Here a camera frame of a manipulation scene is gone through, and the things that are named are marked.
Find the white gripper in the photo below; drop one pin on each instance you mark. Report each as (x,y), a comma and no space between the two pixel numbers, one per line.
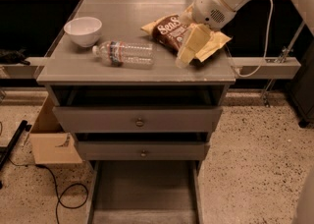
(208,6)

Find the clear plastic water bottle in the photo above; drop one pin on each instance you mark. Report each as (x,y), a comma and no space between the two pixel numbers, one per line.
(124,54)

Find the grey drawer cabinet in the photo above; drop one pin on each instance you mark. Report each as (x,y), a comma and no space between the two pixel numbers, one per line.
(75,78)

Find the round top drawer knob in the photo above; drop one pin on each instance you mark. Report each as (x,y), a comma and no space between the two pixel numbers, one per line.
(139,122)

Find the round drawer knob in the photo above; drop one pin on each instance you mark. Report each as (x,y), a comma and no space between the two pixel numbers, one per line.
(139,122)
(143,153)

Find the round middle drawer knob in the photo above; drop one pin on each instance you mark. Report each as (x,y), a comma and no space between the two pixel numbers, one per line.
(143,153)

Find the grey top drawer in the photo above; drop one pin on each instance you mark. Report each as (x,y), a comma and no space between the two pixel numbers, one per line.
(122,120)

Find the grey middle drawer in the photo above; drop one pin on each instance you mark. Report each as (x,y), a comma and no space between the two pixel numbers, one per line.
(130,150)

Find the grey open bottom drawer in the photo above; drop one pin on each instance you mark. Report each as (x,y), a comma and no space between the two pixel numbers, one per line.
(144,192)

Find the brown yellow chip bag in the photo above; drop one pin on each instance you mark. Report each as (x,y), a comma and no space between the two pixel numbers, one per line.
(170,32)

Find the white ceramic bowl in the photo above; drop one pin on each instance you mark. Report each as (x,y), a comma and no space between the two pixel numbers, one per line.
(84,31)

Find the cardboard box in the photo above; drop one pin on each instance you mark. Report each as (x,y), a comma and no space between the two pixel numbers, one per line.
(49,142)

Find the black metal stand leg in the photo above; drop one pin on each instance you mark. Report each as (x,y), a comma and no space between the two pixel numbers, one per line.
(5,151)

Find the black object on rail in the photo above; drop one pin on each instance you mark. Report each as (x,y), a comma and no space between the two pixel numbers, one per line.
(13,57)

